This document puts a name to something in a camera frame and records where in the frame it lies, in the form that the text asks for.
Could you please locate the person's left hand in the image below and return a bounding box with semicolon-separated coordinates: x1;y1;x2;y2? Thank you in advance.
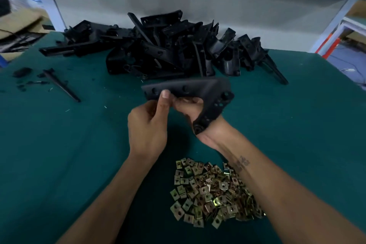
127;89;172;162

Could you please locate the green table cloth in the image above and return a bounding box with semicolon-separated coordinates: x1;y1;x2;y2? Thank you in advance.
0;30;366;244

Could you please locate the small black plastic scrap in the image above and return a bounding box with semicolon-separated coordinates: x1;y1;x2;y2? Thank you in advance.
13;67;33;78

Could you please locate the person's left forearm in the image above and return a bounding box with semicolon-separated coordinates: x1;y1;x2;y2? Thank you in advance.
57;152;167;244

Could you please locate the white metal rack frame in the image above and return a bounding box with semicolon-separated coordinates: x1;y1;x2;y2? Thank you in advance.
309;0;366;59

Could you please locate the pile of brass clip nuts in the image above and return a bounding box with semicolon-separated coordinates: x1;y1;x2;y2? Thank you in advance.
170;158;266;229

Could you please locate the pile of black plastic brackets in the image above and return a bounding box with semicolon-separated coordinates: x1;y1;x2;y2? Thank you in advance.
39;10;289;85

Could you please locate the black bag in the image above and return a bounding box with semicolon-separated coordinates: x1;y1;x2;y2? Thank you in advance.
0;0;11;18

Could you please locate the person's right hand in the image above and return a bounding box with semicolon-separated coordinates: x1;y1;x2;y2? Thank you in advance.
172;97;235;150

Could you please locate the person's right forearm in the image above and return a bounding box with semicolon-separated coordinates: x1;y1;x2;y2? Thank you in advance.
214;132;366;244

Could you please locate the thin black plastic strip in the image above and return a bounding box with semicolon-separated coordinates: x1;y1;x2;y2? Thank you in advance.
41;68;81;103

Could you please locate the brown cardboard piece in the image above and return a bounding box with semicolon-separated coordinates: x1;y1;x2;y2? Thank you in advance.
0;9;52;61

